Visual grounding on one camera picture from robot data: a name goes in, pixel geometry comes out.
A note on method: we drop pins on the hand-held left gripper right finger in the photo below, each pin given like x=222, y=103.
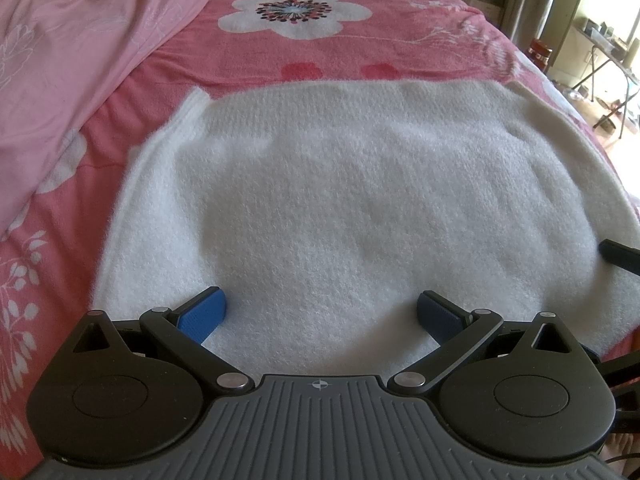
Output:
x=437, y=312

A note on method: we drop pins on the folding table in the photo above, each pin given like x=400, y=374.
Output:
x=607, y=50

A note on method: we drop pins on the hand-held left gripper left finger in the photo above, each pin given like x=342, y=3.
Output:
x=205, y=312

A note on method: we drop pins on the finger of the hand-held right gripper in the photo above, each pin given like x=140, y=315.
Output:
x=622, y=257

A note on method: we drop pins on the red bottle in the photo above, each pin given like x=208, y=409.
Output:
x=541, y=55

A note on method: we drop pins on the white fluffy sweater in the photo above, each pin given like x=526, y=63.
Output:
x=350, y=200

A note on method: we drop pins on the pink and grey quilt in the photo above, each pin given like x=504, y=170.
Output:
x=75, y=60

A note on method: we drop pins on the pink floral blanket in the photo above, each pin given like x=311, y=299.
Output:
x=350, y=50

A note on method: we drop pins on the grey curtain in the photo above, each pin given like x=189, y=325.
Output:
x=545, y=10

